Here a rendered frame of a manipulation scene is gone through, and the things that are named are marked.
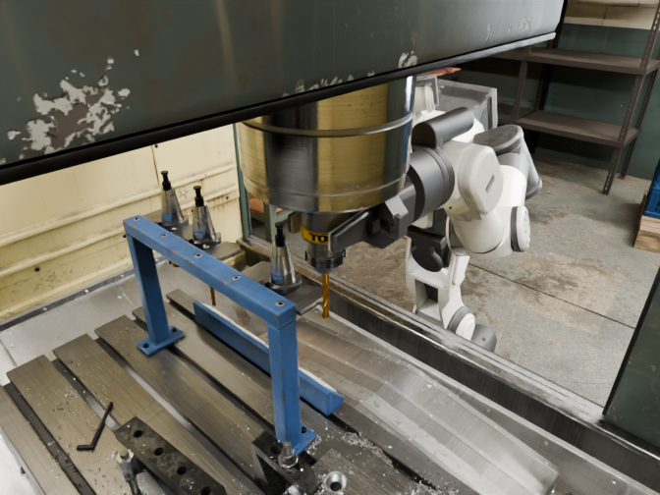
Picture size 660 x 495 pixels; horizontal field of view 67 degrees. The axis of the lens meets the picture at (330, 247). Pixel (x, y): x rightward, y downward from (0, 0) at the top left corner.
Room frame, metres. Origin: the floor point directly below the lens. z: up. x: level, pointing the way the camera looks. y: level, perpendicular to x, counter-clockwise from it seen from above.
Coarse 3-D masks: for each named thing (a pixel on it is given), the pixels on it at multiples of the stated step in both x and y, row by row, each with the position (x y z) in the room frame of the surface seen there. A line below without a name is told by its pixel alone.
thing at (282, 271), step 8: (272, 248) 0.69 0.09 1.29; (280, 248) 0.68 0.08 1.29; (288, 248) 0.69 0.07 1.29; (272, 256) 0.69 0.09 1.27; (280, 256) 0.68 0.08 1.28; (288, 256) 0.69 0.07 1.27; (272, 264) 0.68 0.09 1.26; (280, 264) 0.68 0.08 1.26; (288, 264) 0.68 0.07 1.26; (272, 272) 0.68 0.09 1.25; (280, 272) 0.68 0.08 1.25; (288, 272) 0.68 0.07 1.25; (272, 280) 0.68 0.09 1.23; (280, 280) 0.67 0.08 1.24; (288, 280) 0.68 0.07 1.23
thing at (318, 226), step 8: (304, 216) 0.44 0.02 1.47; (312, 216) 0.43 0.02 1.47; (304, 224) 0.44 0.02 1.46; (312, 224) 0.43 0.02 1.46; (320, 224) 0.43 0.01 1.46; (328, 224) 0.43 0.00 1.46; (336, 224) 0.43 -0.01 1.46; (320, 232) 0.43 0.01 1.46; (328, 232) 0.43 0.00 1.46; (304, 240) 0.44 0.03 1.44
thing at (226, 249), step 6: (216, 246) 0.82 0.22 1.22; (222, 246) 0.82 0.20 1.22; (228, 246) 0.82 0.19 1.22; (234, 246) 0.82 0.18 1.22; (210, 252) 0.79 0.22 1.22; (216, 252) 0.79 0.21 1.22; (222, 252) 0.79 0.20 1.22; (228, 252) 0.79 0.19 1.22; (234, 252) 0.80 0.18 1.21; (240, 252) 0.80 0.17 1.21; (222, 258) 0.78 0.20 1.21
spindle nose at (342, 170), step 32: (352, 96) 0.38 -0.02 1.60; (384, 96) 0.39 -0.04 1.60; (256, 128) 0.40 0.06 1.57; (288, 128) 0.38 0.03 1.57; (320, 128) 0.37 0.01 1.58; (352, 128) 0.38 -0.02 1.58; (384, 128) 0.39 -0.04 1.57; (256, 160) 0.40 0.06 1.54; (288, 160) 0.38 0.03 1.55; (320, 160) 0.37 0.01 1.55; (352, 160) 0.38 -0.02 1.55; (384, 160) 0.39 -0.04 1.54; (256, 192) 0.40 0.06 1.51; (288, 192) 0.38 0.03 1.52; (320, 192) 0.37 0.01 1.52; (352, 192) 0.38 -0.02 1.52; (384, 192) 0.40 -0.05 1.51
